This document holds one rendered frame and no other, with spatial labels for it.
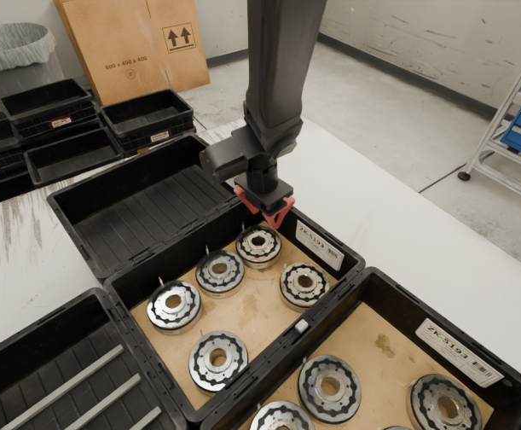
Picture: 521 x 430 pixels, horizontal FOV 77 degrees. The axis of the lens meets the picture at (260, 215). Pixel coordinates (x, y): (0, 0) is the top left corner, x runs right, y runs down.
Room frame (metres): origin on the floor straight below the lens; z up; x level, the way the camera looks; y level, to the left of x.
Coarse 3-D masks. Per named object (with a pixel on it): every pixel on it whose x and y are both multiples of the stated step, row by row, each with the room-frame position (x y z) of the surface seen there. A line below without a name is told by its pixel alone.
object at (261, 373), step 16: (368, 272) 0.33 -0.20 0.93; (384, 272) 0.33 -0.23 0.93; (352, 288) 0.30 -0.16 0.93; (400, 288) 0.30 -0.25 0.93; (336, 304) 0.27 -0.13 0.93; (416, 304) 0.27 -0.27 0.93; (320, 320) 0.24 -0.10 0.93; (448, 320) 0.24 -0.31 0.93; (304, 336) 0.21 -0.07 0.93; (464, 336) 0.21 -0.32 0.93; (288, 352) 0.18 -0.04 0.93; (480, 352) 0.18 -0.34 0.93; (272, 368) 0.16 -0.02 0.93; (512, 368) 0.16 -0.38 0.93; (256, 384) 0.14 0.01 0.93; (224, 400) 0.12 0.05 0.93; (240, 400) 0.12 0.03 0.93; (208, 416) 0.10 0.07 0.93
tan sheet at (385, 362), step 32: (352, 320) 0.28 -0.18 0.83; (384, 320) 0.28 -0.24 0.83; (320, 352) 0.22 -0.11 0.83; (352, 352) 0.22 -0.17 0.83; (384, 352) 0.22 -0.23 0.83; (416, 352) 0.22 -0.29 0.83; (288, 384) 0.17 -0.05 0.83; (384, 384) 0.17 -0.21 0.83; (384, 416) 0.12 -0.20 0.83; (448, 416) 0.12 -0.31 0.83
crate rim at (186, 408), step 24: (216, 216) 0.47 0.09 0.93; (336, 240) 0.40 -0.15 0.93; (360, 264) 0.35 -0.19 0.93; (336, 288) 0.30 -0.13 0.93; (120, 312) 0.25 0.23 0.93; (312, 312) 0.25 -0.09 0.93; (144, 336) 0.21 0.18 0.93; (288, 336) 0.21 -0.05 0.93; (264, 360) 0.17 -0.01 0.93; (168, 384) 0.14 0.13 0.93; (240, 384) 0.14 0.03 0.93; (192, 408) 0.11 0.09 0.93; (216, 408) 0.11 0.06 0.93
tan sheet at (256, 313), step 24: (288, 264) 0.41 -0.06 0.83; (240, 288) 0.35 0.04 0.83; (264, 288) 0.35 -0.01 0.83; (144, 312) 0.30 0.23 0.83; (216, 312) 0.30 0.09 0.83; (240, 312) 0.30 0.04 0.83; (264, 312) 0.30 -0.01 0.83; (288, 312) 0.30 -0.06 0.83; (168, 336) 0.25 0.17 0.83; (192, 336) 0.25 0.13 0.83; (240, 336) 0.25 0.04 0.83; (264, 336) 0.25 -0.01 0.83; (168, 360) 0.21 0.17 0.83; (216, 360) 0.21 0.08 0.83; (192, 384) 0.17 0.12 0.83
